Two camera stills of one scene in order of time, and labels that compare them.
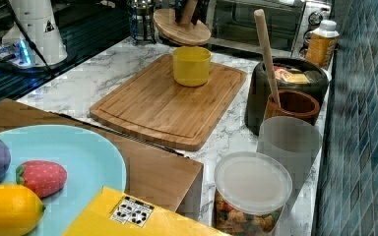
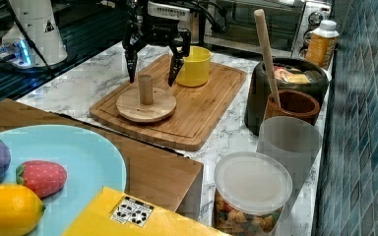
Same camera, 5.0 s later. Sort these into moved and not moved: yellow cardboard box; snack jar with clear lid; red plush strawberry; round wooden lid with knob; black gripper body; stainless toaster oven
Moved: round wooden lid with knob; black gripper body
Not moved: yellow cardboard box; snack jar with clear lid; red plush strawberry; stainless toaster oven
